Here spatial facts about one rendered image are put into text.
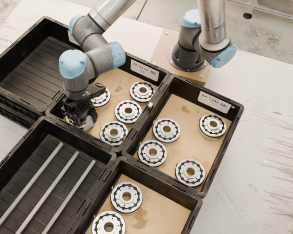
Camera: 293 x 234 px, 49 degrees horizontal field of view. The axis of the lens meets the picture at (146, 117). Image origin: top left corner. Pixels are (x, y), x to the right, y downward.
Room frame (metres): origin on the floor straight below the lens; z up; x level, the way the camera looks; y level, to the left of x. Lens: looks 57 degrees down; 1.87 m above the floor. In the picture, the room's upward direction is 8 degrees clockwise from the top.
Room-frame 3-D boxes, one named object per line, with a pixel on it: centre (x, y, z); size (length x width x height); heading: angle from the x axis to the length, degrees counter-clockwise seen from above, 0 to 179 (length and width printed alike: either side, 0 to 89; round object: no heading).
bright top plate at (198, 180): (0.45, -0.17, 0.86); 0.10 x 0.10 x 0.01
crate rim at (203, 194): (0.58, -0.14, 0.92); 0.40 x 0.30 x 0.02; 159
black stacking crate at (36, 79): (0.80, 0.42, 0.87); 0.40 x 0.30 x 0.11; 159
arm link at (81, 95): (0.58, 0.22, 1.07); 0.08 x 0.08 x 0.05
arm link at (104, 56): (0.66, 0.16, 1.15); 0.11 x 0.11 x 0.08; 40
